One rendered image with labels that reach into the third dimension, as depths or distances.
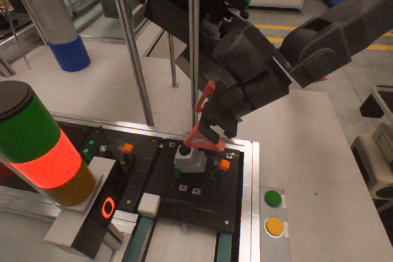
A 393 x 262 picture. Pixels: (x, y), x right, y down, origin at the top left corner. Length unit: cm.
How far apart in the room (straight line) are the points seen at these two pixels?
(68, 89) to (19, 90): 100
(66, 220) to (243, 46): 32
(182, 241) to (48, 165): 45
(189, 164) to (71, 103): 74
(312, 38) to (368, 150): 84
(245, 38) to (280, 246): 47
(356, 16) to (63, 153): 37
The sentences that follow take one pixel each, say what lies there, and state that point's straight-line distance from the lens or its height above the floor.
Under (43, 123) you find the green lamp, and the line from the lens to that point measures 23.
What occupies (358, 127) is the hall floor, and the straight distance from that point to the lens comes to 252.
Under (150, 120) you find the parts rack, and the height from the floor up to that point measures 96.
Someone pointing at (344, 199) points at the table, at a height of 86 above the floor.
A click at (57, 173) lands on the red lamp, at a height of 133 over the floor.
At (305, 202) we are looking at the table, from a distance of 79.
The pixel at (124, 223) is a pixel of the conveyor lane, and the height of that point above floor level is 95.
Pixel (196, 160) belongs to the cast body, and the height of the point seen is 107.
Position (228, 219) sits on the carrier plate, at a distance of 59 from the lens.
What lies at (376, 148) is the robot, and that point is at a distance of 114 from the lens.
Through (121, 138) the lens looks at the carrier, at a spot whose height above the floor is 97.
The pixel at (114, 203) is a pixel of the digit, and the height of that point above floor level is 119.
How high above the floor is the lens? 153
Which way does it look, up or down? 46 degrees down
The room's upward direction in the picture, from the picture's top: straight up
